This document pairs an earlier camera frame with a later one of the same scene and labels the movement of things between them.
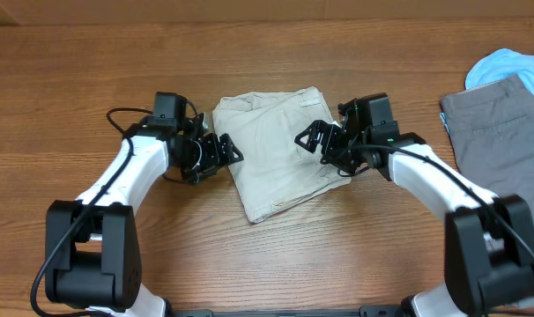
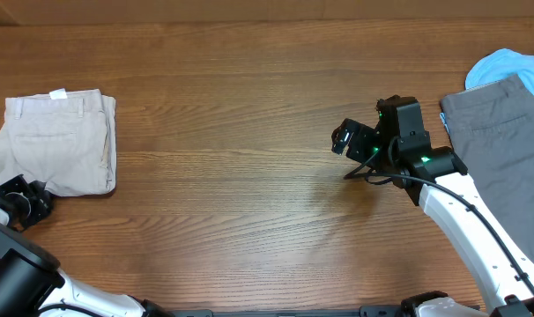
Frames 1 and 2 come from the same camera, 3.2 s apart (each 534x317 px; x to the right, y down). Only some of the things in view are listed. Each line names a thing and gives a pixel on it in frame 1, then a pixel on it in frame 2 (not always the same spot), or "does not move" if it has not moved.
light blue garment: [533, 70] does not move
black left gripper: [214, 153] to [42, 195]
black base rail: [367, 311] does not move
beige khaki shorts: [275, 171] to [68, 141]
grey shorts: [500, 137] does not move
